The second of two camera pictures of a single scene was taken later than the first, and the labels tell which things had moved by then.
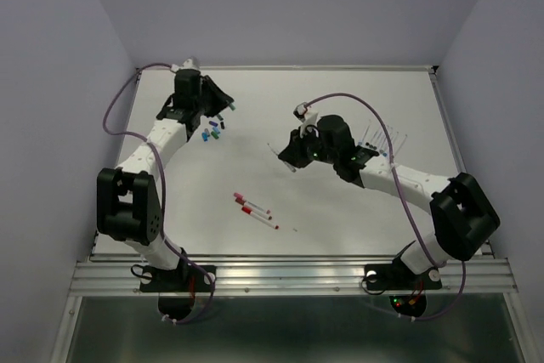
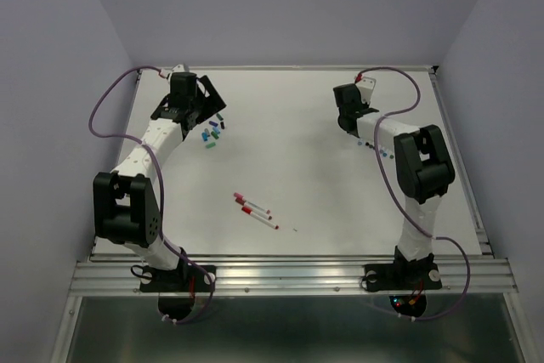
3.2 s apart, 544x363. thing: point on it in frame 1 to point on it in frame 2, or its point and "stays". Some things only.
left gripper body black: (199, 105) stays
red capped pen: (247, 210) stays
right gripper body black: (318, 151) to (365, 104)
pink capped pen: (252, 204) stays
